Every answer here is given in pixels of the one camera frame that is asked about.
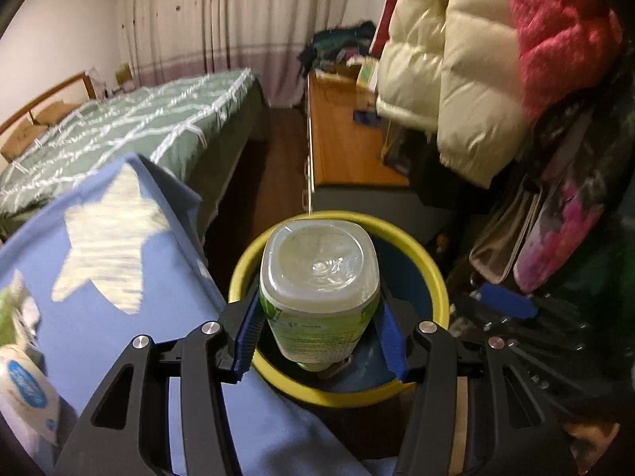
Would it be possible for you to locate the clothes heap on desk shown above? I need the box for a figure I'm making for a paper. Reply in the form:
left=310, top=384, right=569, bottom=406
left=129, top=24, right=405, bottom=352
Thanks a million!
left=297, top=21, right=375, bottom=79

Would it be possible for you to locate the white yogurt cup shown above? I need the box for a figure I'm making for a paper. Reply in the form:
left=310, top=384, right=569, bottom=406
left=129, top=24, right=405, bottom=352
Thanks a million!
left=1, top=344, right=60, bottom=445

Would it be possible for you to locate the right brown pillow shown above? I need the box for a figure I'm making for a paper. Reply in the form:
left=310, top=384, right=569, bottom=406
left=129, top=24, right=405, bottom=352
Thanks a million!
left=35, top=101, right=80, bottom=126

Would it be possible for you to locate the red puffer jacket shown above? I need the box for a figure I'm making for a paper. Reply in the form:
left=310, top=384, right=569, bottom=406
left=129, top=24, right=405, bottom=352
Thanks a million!
left=510, top=0, right=622, bottom=124

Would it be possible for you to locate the green label white bottle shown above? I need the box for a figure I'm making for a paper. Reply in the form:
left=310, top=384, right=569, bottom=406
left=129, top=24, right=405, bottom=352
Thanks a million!
left=260, top=218, right=380, bottom=372

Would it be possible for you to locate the pink white curtain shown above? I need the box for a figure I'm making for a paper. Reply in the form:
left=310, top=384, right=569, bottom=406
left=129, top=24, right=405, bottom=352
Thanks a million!
left=117, top=0, right=383, bottom=107

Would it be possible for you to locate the bed with green quilt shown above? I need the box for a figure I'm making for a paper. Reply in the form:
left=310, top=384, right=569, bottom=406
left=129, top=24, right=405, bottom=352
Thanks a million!
left=1, top=69, right=267, bottom=240

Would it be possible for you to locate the brown pillow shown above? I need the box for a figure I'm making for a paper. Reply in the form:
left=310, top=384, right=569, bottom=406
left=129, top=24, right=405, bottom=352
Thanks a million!
left=35, top=101, right=80, bottom=126
left=1, top=125, right=47, bottom=161

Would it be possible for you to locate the floral bag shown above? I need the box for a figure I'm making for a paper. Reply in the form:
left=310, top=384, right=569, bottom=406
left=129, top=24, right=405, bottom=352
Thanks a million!
left=469, top=165, right=608, bottom=294

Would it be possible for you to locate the green wet wipes pack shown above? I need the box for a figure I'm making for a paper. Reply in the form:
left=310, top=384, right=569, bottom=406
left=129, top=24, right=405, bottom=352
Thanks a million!
left=0, top=285, right=25, bottom=346

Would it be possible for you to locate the wooden desk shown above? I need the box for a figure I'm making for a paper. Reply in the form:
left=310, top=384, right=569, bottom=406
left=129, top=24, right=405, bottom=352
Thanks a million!
left=306, top=73, right=409, bottom=212

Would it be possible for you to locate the left brown pillow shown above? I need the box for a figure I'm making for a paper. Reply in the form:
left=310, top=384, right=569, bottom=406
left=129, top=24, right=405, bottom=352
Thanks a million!
left=1, top=125, right=47, bottom=161

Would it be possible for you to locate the wooden headboard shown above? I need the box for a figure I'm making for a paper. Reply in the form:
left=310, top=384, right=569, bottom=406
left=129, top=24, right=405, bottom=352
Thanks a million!
left=0, top=72, right=97, bottom=135

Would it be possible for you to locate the cream puffer jacket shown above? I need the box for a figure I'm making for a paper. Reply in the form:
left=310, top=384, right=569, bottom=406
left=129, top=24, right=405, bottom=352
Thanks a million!
left=377, top=0, right=529, bottom=188

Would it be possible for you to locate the blue star tablecloth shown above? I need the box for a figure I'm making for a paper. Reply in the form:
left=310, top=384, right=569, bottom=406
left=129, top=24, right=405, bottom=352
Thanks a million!
left=1, top=154, right=395, bottom=475

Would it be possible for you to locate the tissue box on far nightstand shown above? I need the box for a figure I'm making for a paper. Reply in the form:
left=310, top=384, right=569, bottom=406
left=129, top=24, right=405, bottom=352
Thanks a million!
left=115, top=63, right=133, bottom=87

